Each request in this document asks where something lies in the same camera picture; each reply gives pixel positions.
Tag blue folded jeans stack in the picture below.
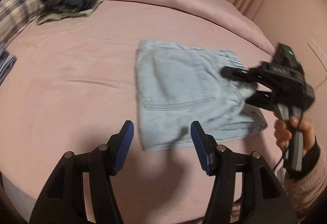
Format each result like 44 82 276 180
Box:
0 41 17 85

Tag right hand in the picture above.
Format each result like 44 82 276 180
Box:
274 116 316 157

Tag wall power socket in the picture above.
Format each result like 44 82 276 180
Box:
308 38 327 71

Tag light green folded garment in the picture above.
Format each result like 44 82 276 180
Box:
36 0 104 25

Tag right forearm pink sleeve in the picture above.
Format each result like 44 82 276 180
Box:
284 143 326 222

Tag light blue strawberry pants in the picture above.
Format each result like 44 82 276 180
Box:
135 39 268 151

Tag plaid pillow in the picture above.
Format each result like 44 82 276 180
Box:
1 0 43 43

